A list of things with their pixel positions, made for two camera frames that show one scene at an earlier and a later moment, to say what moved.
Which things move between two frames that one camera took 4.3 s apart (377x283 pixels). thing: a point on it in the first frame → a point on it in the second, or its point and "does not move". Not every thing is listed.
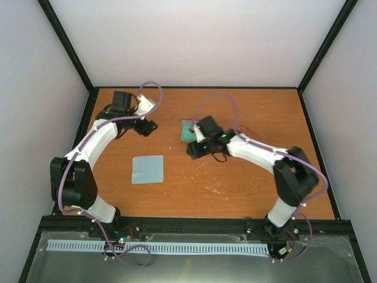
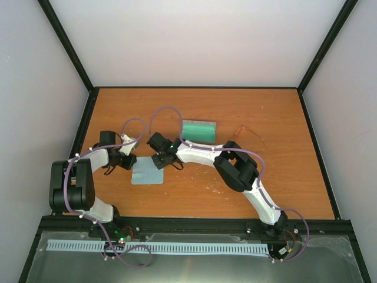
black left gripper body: (144, 130) → (125, 164)
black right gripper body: (201, 152) → (161, 164)
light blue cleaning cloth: (146, 169) does not move
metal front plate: (325, 257) does not move
